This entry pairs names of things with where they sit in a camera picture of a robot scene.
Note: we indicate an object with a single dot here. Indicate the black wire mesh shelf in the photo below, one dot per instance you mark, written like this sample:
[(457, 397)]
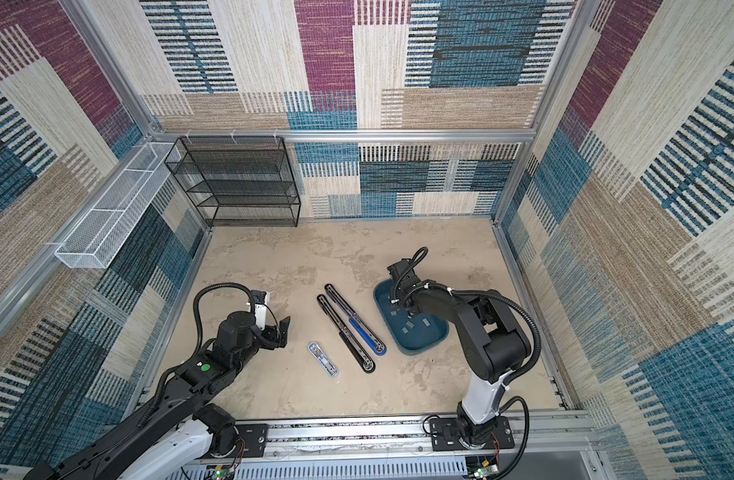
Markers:
[(237, 181)]

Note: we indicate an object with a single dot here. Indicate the aluminium mounting rail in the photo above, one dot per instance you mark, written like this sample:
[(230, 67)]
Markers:
[(548, 445)]

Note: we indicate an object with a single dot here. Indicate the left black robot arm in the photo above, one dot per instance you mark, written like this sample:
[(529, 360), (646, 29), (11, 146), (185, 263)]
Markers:
[(179, 423)]

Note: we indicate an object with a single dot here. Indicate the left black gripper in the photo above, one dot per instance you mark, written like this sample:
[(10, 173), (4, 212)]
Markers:
[(271, 339)]

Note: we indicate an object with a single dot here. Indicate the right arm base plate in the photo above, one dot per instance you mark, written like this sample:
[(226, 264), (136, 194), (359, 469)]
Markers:
[(452, 434)]

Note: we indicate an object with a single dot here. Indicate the black stapler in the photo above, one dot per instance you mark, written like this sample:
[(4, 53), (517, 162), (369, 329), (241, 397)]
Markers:
[(359, 353)]

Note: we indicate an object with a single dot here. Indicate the white wire mesh basket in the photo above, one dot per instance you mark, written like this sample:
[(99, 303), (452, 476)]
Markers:
[(98, 237)]

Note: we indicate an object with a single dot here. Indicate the teal plastic tray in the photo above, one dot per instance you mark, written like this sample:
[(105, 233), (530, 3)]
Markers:
[(412, 333)]

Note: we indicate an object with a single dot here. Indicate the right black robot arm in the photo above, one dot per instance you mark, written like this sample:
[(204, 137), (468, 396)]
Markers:
[(500, 341)]

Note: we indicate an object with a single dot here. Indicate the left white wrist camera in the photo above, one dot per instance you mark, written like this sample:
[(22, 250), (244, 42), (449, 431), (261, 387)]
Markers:
[(261, 310)]

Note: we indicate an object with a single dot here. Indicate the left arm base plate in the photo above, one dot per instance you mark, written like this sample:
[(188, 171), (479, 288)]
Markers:
[(248, 441)]

